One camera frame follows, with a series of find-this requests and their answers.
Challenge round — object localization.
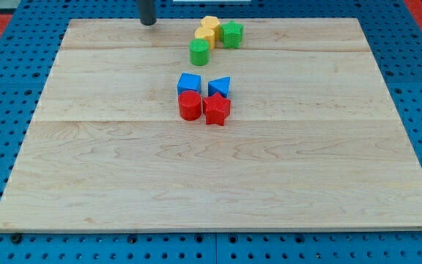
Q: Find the yellow hexagon block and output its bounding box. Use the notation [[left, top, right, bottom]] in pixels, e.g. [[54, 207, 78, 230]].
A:
[[201, 15, 221, 41]]

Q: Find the red star block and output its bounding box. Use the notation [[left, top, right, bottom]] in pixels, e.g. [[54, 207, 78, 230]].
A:
[[203, 92, 231, 126]]

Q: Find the green star block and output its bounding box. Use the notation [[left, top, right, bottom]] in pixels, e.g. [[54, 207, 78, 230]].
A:
[[220, 21, 243, 48]]

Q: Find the red cylinder block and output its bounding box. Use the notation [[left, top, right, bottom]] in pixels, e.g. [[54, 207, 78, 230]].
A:
[[177, 90, 201, 121]]

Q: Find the blue triangle block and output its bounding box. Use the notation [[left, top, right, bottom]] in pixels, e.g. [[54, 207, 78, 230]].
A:
[[208, 76, 231, 98]]

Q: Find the blue cube block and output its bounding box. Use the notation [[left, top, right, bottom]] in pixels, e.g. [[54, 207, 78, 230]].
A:
[[177, 73, 201, 95]]

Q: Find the green cylinder block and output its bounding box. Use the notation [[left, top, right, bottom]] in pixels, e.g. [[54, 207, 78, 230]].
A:
[[189, 38, 210, 66]]

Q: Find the yellow half-round block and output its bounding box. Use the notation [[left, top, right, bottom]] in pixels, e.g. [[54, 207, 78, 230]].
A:
[[194, 27, 215, 50]]

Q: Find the light wooden board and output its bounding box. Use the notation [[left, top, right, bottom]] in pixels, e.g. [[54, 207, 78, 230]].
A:
[[0, 18, 422, 233]]

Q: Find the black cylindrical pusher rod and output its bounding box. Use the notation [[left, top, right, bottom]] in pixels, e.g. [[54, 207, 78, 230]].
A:
[[137, 0, 157, 26]]

